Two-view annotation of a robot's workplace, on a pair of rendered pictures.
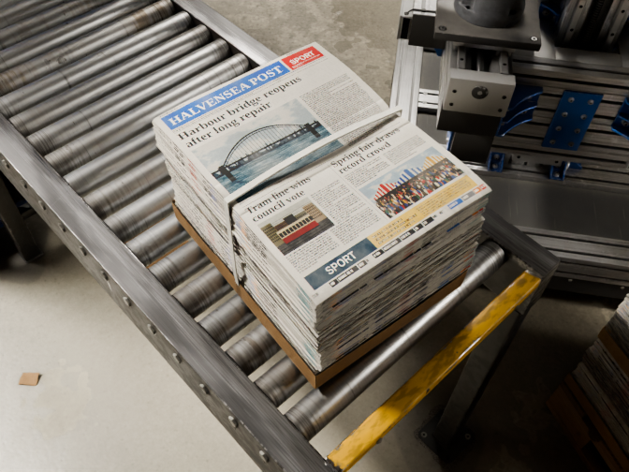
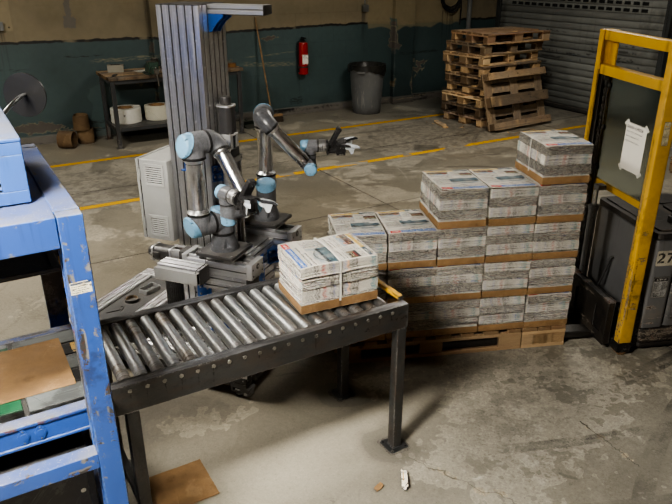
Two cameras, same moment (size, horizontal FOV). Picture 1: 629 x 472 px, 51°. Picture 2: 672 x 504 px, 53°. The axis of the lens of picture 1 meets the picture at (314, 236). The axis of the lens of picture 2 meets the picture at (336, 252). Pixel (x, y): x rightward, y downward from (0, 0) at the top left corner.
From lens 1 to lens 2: 273 cm
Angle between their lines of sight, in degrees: 63
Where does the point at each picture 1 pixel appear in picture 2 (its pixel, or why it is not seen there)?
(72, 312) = not seen: outside the picture
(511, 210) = not seen: hidden behind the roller
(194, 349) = (356, 316)
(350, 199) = (346, 247)
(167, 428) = (307, 482)
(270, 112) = (308, 253)
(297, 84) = (297, 248)
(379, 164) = (335, 242)
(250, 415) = (381, 309)
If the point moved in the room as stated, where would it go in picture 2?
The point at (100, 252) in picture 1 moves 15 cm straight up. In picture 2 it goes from (309, 330) to (308, 298)
